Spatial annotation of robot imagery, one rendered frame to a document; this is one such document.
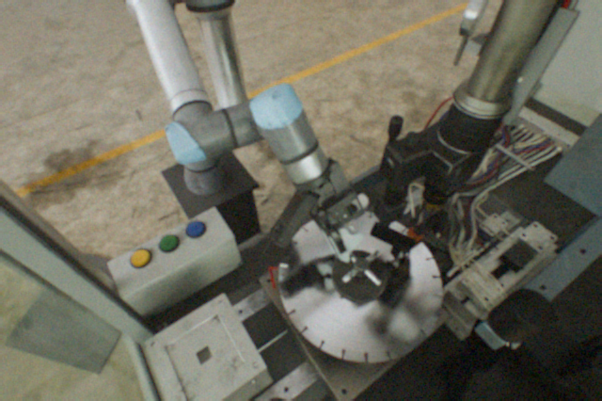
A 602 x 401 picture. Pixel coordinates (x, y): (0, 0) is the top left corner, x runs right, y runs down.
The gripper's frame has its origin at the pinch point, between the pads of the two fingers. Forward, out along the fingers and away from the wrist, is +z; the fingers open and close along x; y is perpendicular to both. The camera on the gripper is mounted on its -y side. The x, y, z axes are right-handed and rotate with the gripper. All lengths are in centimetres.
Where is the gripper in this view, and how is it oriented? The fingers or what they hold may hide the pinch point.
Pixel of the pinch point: (341, 258)
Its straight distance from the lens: 70.3
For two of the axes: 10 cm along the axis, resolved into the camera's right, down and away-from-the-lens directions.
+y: 8.3, -5.4, 1.2
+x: -3.4, -3.3, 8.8
